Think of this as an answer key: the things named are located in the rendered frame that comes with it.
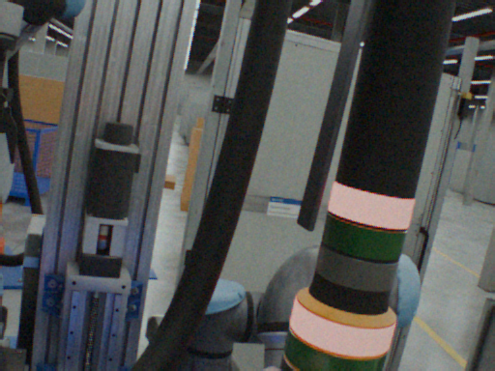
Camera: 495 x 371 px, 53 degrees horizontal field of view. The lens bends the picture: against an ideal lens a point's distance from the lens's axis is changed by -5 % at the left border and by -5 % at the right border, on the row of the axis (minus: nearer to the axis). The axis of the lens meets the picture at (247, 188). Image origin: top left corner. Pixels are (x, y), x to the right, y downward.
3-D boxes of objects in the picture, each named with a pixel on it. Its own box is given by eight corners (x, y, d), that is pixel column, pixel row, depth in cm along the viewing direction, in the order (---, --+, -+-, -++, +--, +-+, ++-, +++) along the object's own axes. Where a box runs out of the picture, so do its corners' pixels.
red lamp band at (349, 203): (390, 232, 19) (397, 200, 18) (312, 209, 21) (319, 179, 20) (419, 226, 21) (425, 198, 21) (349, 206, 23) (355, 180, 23)
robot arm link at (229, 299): (177, 327, 116) (187, 271, 114) (234, 330, 120) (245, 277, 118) (185, 352, 105) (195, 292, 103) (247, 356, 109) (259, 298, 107)
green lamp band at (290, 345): (355, 398, 19) (363, 370, 19) (264, 353, 21) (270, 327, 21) (395, 365, 22) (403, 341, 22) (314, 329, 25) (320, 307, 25)
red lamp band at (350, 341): (363, 368, 19) (371, 339, 18) (270, 325, 21) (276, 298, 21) (403, 339, 22) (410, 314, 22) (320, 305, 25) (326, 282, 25)
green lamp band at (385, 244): (382, 266, 19) (390, 234, 19) (305, 240, 21) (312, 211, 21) (411, 255, 21) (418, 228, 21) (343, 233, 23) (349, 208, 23)
